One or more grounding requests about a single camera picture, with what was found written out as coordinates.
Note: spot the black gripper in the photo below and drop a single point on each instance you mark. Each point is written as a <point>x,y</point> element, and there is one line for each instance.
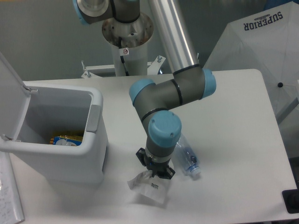
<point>162,170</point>

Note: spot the clear plastic wrapper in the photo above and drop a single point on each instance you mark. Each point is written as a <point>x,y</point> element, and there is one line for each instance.
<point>154,188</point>

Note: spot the clear plastic bottle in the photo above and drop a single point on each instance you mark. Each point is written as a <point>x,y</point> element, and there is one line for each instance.
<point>187,159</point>

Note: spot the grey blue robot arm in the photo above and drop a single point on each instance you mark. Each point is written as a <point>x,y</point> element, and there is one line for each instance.
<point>154,102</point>

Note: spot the white plastic trash can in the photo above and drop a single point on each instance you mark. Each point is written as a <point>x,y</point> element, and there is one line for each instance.
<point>57,130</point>

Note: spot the white trash can lid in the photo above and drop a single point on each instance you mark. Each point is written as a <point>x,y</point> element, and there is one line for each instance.
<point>14,101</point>

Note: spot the blue yellow snack package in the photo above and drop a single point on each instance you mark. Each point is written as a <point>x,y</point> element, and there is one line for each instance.
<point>66,140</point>

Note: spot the black device at edge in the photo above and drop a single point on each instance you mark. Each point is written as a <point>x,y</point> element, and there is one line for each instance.
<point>291,199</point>

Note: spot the white superior umbrella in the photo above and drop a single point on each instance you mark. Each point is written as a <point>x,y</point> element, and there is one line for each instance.
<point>269,42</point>

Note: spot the white metal base frame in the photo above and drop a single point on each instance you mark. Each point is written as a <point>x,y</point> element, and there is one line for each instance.
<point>153,68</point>

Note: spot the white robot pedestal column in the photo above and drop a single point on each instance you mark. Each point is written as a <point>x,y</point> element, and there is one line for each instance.
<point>128,41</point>

